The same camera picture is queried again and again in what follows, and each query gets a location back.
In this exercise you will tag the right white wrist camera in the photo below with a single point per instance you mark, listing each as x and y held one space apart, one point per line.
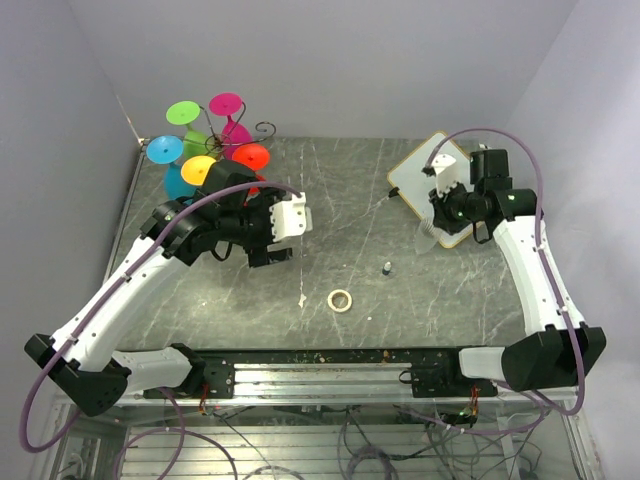
444 169

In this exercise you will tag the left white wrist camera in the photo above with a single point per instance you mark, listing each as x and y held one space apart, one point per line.
290 218

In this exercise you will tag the white board yellow rim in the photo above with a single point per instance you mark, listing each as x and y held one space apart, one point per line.
413 186

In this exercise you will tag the blue plastic wine glass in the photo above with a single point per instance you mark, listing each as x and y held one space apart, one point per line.
167 151

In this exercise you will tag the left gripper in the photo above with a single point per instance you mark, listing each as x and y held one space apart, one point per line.
258 252

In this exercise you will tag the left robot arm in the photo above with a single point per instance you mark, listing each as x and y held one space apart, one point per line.
232 206

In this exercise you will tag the clear plastic cup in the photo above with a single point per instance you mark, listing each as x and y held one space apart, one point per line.
426 237

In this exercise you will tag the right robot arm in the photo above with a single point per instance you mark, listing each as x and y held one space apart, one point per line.
558 348

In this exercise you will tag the aluminium mounting rail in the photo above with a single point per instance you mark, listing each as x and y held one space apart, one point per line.
281 377

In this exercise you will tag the red plastic wine glass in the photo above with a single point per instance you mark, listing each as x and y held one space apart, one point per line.
250 160

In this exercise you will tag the pink plastic wine glass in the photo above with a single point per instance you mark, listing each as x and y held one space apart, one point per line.
230 106

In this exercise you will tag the white tape roll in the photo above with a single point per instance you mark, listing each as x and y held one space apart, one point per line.
339 301

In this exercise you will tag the green plastic wine glass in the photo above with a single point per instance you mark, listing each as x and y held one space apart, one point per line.
184 113

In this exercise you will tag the copper wire glass rack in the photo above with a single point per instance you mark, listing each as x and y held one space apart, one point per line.
263 130

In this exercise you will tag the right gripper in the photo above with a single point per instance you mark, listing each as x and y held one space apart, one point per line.
442 218

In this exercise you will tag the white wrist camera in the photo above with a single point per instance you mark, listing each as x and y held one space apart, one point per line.
444 169
290 218

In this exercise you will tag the orange plastic wine glass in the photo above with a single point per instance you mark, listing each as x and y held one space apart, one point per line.
195 170

